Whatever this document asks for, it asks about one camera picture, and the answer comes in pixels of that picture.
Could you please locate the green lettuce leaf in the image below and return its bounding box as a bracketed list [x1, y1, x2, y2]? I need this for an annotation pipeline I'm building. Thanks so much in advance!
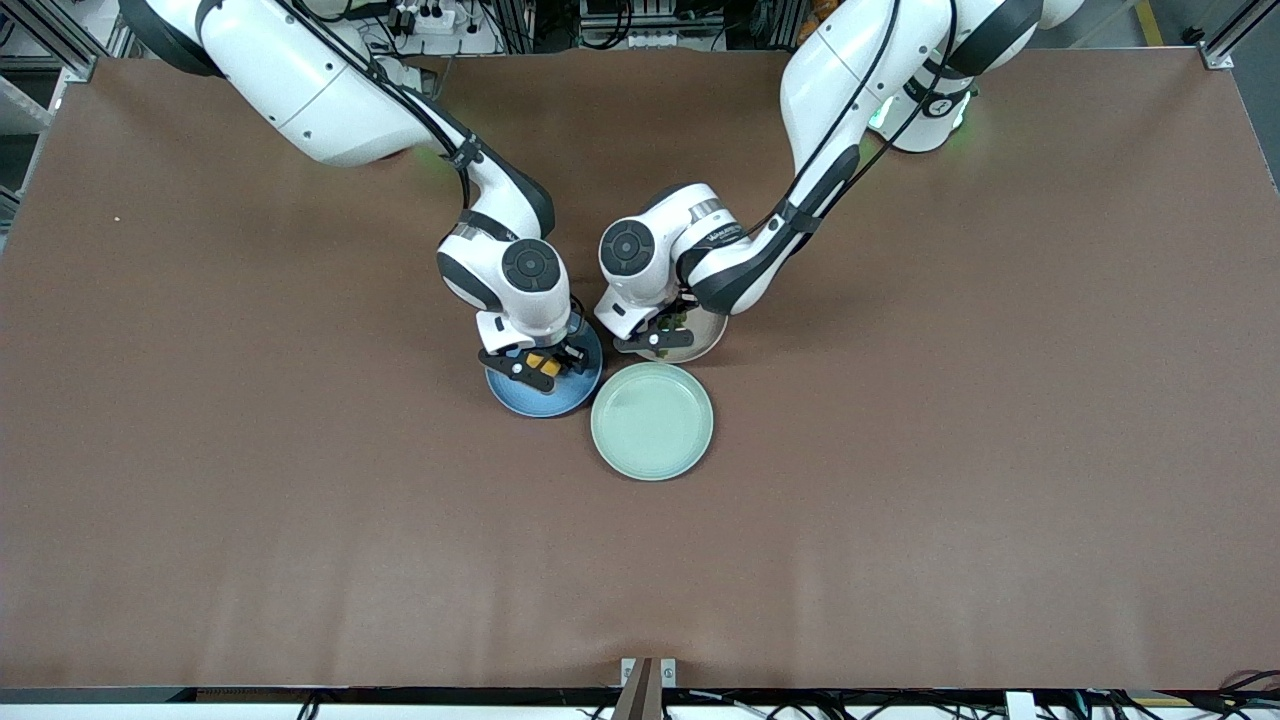
[655, 310, 693, 360]

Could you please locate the beige plate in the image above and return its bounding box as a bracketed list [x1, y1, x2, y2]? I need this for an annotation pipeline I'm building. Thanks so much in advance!
[640, 310, 729, 364]

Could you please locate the blue plate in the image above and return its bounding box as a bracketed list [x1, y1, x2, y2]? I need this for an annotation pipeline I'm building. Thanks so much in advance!
[485, 318, 605, 419]

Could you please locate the light green plate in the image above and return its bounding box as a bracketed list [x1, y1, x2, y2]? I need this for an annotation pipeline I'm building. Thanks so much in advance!
[589, 361, 715, 482]

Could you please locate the white power strip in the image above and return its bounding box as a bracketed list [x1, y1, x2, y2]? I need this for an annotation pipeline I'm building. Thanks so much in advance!
[388, 3, 458, 36]

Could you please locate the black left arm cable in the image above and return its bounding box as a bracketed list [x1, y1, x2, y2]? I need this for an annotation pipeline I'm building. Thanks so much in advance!
[745, 0, 961, 236]

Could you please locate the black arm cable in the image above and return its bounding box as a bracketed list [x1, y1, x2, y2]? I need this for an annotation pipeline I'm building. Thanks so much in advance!
[745, 0, 961, 236]
[265, 0, 473, 211]

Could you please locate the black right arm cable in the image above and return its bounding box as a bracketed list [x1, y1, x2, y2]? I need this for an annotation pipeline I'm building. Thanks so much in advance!
[265, 0, 473, 211]

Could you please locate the metal table bracket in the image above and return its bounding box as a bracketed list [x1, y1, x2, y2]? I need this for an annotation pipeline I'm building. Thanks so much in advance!
[620, 657, 678, 689]

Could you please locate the aluminium frame profile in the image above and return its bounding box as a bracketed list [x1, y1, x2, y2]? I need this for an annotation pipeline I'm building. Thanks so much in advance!
[1198, 0, 1280, 71]
[0, 0, 98, 83]

